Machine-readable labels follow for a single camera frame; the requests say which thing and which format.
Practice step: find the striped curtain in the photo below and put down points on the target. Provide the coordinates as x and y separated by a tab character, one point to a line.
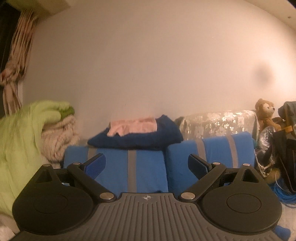
20	46

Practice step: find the cream curtain box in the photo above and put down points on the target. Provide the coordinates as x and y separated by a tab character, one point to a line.
34	4

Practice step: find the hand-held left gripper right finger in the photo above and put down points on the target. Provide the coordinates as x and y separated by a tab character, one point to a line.
196	164

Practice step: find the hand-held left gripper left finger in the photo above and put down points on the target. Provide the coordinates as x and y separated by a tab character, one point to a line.
96	165

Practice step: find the blue grey-striped pillow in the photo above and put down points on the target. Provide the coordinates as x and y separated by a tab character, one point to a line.
148	169
217	150

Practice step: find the dark bag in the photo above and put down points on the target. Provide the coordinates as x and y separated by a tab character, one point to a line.
286	150

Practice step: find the silver floral cushion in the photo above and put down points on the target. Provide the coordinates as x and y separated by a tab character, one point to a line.
215	125

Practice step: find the light green blanket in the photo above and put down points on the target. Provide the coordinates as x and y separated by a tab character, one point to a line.
18	143

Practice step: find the brown teddy bear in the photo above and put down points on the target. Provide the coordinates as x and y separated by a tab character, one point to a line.
266	109

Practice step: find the cream quilt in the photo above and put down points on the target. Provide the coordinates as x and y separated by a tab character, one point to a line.
60	139

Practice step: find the dark blue folded cloth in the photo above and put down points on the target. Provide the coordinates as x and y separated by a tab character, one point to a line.
148	141

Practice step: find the clear plastic bag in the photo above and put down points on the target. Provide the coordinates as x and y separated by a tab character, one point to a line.
266	139

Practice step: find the pink cloth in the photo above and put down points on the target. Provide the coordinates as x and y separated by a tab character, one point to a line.
134	126

